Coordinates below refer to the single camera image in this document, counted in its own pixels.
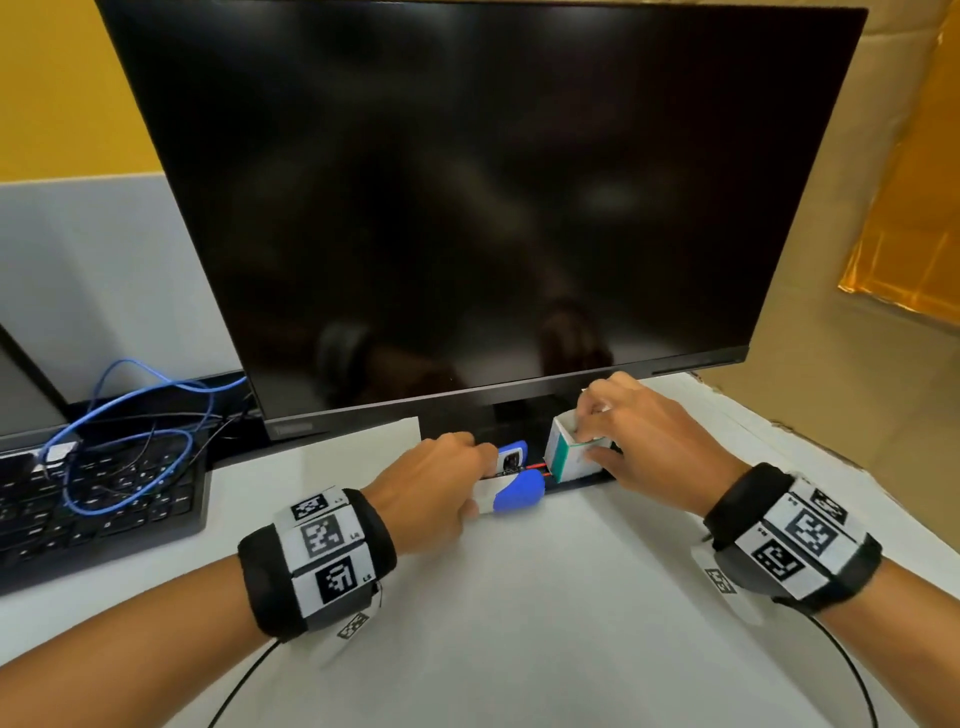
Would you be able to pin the person's left fingers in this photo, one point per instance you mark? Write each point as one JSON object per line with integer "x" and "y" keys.
{"x": 474, "y": 459}

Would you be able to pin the person's left forearm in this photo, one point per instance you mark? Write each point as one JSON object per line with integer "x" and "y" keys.
{"x": 127, "y": 652}

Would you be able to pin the person's right forearm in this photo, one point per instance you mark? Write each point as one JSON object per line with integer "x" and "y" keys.
{"x": 900, "y": 645}

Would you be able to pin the black keyboard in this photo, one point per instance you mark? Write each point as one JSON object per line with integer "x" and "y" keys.
{"x": 112, "y": 510}

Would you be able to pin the golden foil sheet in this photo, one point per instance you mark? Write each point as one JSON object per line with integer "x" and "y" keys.
{"x": 911, "y": 225}

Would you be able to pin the white and green small box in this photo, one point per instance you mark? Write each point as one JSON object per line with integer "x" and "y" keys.
{"x": 574, "y": 459}

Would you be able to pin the person's left hand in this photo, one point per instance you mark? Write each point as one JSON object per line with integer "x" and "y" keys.
{"x": 427, "y": 495}

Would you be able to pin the black computer monitor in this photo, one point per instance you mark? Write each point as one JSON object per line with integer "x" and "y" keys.
{"x": 480, "y": 195}

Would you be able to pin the brown cardboard sheet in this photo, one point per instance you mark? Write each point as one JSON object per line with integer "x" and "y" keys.
{"x": 825, "y": 375}

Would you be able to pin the small blue and white device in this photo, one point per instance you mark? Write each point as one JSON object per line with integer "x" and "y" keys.
{"x": 511, "y": 456}

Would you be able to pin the person's right hand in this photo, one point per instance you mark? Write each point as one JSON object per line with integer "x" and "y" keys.
{"x": 660, "y": 442}

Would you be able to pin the black wristband with marker tags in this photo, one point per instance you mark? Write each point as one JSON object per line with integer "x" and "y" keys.
{"x": 795, "y": 540}
{"x": 322, "y": 559}

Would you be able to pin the person's right thumb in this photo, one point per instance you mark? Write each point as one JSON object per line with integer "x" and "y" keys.
{"x": 616, "y": 463}

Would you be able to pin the black monitor stand base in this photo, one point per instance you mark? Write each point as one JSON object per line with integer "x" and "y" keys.
{"x": 517, "y": 420}

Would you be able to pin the blue and white plug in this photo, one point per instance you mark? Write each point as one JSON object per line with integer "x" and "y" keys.
{"x": 517, "y": 495}

